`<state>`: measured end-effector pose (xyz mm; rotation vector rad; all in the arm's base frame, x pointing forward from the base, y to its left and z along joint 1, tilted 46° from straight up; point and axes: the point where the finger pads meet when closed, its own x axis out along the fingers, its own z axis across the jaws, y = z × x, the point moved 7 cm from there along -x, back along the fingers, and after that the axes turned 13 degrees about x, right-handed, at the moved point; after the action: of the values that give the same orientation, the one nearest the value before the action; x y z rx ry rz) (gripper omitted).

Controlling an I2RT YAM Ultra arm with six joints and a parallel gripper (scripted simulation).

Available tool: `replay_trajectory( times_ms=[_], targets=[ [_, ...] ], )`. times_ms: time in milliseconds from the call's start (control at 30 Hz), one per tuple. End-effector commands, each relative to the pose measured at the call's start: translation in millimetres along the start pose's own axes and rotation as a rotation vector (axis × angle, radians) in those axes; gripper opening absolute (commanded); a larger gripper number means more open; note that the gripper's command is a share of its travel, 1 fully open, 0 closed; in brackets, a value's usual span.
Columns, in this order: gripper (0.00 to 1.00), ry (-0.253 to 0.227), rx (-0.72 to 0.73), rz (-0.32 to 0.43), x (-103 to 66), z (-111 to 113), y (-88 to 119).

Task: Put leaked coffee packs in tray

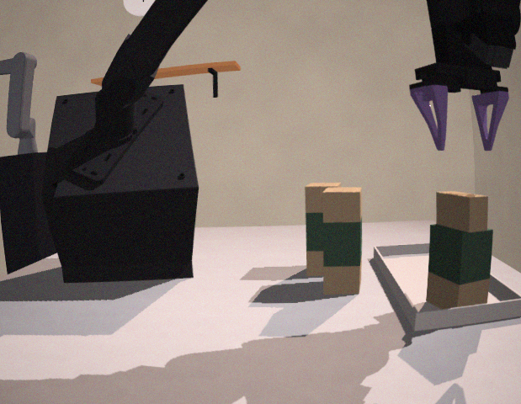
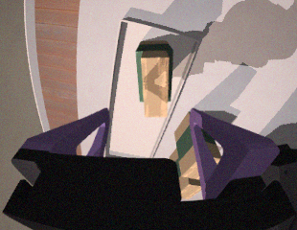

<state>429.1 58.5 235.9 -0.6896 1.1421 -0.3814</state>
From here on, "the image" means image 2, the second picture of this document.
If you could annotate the tan block with dark green band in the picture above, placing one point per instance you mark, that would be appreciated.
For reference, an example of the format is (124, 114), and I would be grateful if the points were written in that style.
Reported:
(154, 73)
(185, 148)
(188, 186)

